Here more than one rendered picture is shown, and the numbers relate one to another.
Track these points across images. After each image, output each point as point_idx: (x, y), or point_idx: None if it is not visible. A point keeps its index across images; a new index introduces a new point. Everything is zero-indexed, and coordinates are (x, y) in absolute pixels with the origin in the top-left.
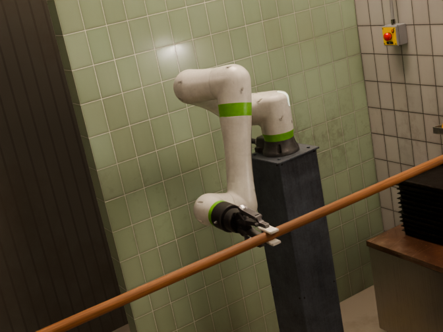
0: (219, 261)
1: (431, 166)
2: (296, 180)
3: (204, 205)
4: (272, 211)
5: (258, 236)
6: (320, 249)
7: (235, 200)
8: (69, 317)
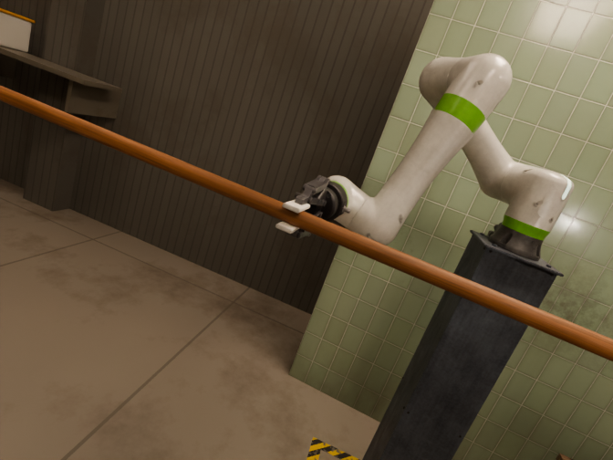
0: (196, 180)
1: None
2: (497, 287)
3: None
4: (449, 300)
5: (272, 199)
6: (468, 387)
7: (364, 204)
8: (24, 95)
